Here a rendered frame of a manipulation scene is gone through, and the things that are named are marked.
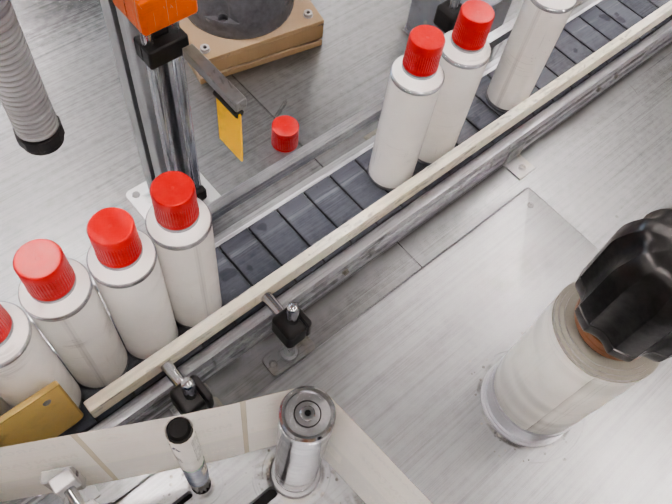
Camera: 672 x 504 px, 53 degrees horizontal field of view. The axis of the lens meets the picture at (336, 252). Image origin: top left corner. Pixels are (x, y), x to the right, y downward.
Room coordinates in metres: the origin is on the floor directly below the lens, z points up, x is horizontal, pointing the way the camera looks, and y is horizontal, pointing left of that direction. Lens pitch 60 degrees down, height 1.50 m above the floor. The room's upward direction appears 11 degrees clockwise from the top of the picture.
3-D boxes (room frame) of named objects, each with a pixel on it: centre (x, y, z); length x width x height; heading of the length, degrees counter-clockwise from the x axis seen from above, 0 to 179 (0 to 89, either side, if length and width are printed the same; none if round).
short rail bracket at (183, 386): (0.18, 0.11, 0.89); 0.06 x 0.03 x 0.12; 50
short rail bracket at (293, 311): (0.26, 0.03, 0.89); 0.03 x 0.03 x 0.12; 50
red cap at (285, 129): (0.53, 0.09, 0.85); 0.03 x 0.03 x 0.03
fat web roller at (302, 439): (0.13, 0.00, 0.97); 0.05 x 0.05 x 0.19
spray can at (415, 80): (0.48, -0.04, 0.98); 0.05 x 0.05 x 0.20
